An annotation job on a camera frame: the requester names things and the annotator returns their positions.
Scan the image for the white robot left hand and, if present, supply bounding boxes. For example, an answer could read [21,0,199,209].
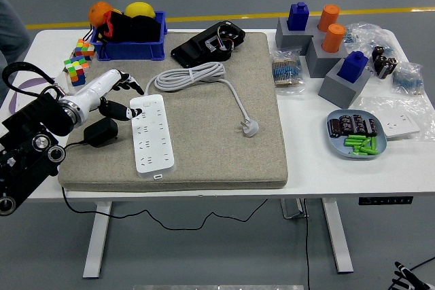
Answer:
[73,68,145,122]

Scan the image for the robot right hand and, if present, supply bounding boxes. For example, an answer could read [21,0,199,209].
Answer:
[390,261,435,290]

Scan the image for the black plug adapter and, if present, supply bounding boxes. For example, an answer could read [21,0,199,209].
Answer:
[83,117,120,149]

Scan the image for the thin black adapter cord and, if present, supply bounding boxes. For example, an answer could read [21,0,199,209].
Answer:
[58,139,270,232]

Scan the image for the white power strip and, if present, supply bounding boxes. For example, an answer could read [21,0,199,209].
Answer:
[129,94,177,180]

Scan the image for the colourful puzzle cube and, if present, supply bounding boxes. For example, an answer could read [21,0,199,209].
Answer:
[73,38,97,62]
[63,54,90,87]

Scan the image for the blue plastic bin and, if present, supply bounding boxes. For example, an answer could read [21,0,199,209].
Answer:
[89,10,168,62]

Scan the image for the orange fruit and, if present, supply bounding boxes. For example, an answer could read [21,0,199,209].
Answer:
[88,1,115,28]

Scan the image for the black table control panel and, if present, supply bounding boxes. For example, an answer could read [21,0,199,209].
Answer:
[358,196,415,206]

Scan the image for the white table leg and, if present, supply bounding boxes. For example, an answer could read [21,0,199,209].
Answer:
[321,198,354,274]
[82,201,113,279]

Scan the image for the purple round disc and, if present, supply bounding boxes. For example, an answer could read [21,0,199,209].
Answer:
[9,77,55,114]

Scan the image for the large yellow fruit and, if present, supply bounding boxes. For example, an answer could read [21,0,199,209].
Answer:
[124,1,156,19]

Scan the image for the person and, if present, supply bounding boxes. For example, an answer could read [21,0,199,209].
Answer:
[0,0,32,67]

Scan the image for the black open electronic housing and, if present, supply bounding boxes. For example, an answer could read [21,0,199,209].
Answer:
[170,20,247,69]

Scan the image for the grey-brown mat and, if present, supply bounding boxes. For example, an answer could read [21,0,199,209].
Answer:
[56,31,290,193]

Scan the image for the blue-grey plate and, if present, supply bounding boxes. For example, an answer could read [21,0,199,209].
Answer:
[326,109,389,161]

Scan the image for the dark brown capacitor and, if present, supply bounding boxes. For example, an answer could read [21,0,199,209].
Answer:
[364,118,379,137]
[351,114,366,134]
[328,118,343,139]
[338,115,354,134]

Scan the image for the clear bag around socket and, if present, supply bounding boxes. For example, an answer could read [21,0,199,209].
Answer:
[360,94,435,142]

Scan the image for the clear bag of resistors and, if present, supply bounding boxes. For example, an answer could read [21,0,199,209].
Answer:
[271,48,307,96]

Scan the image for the grey peg block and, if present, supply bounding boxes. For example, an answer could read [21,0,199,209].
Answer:
[274,16,316,56]
[318,57,372,110]
[304,37,349,79]
[307,15,328,40]

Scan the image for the small clear bag blue resistors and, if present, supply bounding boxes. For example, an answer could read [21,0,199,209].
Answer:
[391,61,425,96]

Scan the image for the blue square peg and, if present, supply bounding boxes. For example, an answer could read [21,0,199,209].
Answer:
[337,50,370,84]
[286,1,311,32]

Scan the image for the bag of black capacitors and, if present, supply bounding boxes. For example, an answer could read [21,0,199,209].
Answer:
[371,46,399,80]

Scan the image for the orange cylinder peg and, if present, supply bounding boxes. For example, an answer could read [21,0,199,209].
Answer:
[321,23,347,54]
[317,4,341,32]

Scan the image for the large clear bag blue resistors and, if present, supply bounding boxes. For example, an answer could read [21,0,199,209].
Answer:
[343,22,398,67]

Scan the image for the thin black cable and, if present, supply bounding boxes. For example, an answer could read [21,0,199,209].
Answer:
[406,255,435,272]

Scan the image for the white square switch panel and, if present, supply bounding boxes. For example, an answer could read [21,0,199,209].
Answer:
[17,82,52,96]

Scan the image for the black drawstring pouch red trim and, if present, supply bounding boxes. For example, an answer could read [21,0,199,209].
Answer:
[83,10,162,45]

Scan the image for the grey power strip cable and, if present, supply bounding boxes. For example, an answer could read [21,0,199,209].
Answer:
[144,61,260,139]

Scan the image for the hanging black cable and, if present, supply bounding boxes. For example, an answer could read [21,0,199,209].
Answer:
[301,198,312,290]

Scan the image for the metal bracket under table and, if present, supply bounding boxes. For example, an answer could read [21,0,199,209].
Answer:
[280,198,310,219]

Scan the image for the white wall socket panel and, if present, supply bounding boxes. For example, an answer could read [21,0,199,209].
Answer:
[380,113,421,141]

